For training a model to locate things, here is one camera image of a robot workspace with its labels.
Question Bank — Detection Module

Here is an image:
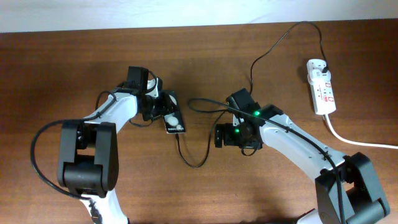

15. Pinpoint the black USB charging cable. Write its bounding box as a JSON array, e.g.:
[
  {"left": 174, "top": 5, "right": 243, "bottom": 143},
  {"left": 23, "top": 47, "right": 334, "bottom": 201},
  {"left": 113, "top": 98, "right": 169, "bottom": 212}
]
[{"left": 174, "top": 21, "right": 330, "bottom": 169}]

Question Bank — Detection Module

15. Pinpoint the black Samsung flip phone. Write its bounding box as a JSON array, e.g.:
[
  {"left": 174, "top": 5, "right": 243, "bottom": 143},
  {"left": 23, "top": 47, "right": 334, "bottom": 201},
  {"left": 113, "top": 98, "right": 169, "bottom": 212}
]
[{"left": 161, "top": 90, "right": 186, "bottom": 134}]

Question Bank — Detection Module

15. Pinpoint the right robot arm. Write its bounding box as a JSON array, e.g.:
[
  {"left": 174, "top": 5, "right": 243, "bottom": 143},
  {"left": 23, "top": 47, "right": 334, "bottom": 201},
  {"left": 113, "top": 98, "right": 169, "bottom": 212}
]
[{"left": 215, "top": 88, "right": 391, "bottom": 224}]

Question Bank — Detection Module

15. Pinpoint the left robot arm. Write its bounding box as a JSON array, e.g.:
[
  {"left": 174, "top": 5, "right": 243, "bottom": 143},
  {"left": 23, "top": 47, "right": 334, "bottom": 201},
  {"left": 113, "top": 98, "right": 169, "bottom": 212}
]
[{"left": 57, "top": 66, "right": 178, "bottom": 223}]

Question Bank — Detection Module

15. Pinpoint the white USB charger adapter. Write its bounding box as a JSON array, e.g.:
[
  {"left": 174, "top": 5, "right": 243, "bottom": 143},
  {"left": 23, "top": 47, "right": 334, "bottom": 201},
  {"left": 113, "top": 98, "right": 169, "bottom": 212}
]
[{"left": 307, "top": 59, "right": 331, "bottom": 85}]

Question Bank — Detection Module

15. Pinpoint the white power strip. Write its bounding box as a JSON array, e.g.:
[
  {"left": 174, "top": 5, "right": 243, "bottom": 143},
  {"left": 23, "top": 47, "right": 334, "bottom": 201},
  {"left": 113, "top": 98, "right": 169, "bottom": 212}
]
[{"left": 308, "top": 70, "right": 336, "bottom": 115}]

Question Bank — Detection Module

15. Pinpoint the white power strip cord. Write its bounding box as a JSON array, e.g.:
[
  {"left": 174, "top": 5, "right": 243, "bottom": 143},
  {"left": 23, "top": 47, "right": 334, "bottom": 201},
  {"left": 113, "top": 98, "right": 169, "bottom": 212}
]
[{"left": 322, "top": 114, "right": 398, "bottom": 151}]

